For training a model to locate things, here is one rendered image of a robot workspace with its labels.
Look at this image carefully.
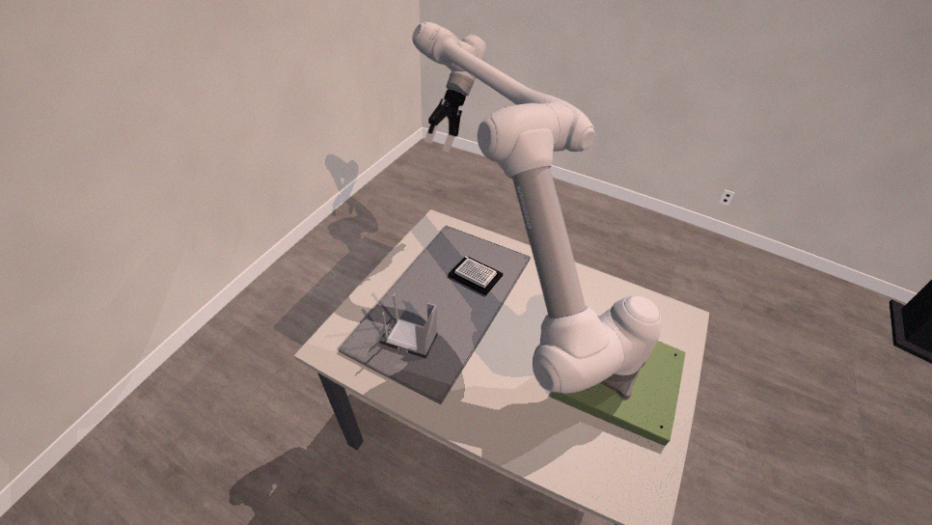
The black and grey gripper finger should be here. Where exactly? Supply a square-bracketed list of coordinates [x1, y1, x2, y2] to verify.
[442, 109, 462, 152]
[424, 99, 454, 144]

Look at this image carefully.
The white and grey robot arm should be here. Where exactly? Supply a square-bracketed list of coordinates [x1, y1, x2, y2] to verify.
[412, 22, 662, 399]

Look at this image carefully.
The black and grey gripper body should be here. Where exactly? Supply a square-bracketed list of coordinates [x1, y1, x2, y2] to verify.
[444, 90, 466, 118]

